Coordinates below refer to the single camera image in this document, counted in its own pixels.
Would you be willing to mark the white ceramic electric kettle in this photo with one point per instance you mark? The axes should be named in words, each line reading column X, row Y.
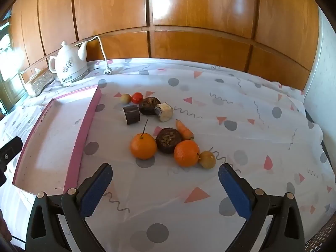
column 69, row 63

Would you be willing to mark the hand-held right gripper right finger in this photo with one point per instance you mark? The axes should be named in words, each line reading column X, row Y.
column 233, row 191

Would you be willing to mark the pale sugarcane piece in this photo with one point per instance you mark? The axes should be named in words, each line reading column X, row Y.
column 164, row 112

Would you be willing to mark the pink-rimmed white tray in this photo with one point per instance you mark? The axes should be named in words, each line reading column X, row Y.
column 57, row 136

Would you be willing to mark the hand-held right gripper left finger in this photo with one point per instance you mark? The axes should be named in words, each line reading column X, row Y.
column 97, row 191

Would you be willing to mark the orange carrot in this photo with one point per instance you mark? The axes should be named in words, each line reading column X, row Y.
column 185, row 130

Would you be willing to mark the dark brown halved fruit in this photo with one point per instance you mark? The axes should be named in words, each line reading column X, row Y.
column 169, row 140
column 149, row 106

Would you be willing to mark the dark dotted cloth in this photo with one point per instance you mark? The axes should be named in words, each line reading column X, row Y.
column 323, row 239

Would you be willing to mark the white patterned tablecloth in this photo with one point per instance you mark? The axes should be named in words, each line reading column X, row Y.
column 236, row 97

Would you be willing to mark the red tomato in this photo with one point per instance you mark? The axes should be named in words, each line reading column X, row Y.
column 137, row 98

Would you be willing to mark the small yellow-green round fruit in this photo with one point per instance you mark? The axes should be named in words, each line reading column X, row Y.
column 125, row 98
column 207, row 159

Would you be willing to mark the orange with stem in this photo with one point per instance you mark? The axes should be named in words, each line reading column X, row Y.
column 143, row 146

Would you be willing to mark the stemless orange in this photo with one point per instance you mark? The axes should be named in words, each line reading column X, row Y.
column 186, row 153

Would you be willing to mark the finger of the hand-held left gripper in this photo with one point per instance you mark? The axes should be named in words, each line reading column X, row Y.
column 10, row 149

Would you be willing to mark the wooden glass door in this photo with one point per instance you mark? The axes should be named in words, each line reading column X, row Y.
column 8, row 57

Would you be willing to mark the ornate beige tissue box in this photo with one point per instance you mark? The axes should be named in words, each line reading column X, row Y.
column 39, row 82

